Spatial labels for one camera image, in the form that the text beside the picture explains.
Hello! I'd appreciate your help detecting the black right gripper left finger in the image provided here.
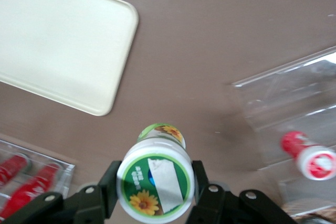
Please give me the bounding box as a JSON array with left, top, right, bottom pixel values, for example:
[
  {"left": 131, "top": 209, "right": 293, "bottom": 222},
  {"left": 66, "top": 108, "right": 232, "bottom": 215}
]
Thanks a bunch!
[{"left": 0, "top": 159, "right": 122, "bottom": 224}]

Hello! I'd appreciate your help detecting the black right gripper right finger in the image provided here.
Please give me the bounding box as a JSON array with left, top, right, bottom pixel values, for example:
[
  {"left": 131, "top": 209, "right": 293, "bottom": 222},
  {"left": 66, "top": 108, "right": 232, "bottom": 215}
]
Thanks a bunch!
[{"left": 185, "top": 159, "right": 300, "bottom": 224}]

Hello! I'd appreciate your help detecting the green gum canister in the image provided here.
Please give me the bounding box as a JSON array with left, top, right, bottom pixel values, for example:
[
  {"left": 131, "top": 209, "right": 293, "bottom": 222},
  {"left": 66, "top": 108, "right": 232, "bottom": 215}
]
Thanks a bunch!
[{"left": 116, "top": 123, "right": 196, "bottom": 222}]

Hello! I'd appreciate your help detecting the red gum canister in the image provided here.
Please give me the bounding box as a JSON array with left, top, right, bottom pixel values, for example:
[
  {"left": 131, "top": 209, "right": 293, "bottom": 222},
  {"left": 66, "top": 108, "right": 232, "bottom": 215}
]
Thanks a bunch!
[{"left": 280, "top": 131, "right": 336, "bottom": 182}]

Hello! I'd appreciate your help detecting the cream plastic tray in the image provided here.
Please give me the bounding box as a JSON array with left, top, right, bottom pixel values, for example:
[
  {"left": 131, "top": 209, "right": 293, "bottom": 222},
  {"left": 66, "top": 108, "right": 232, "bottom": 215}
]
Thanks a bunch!
[{"left": 0, "top": 0, "right": 139, "bottom": 116}]

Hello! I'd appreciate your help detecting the clear acrylic bottle rack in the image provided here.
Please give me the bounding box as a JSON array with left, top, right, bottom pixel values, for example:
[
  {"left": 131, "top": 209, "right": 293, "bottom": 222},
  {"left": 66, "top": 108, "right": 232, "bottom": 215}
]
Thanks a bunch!
[{"left": 0, "top": 132, "right": 76, "bottom": 219}]

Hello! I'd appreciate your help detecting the clear acrylic stepped stand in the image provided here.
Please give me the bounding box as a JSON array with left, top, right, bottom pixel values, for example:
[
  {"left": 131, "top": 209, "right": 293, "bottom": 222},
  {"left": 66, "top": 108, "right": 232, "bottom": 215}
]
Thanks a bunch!
[{"left": 232, "top": 45, "right": 336, "bottom": 217}]

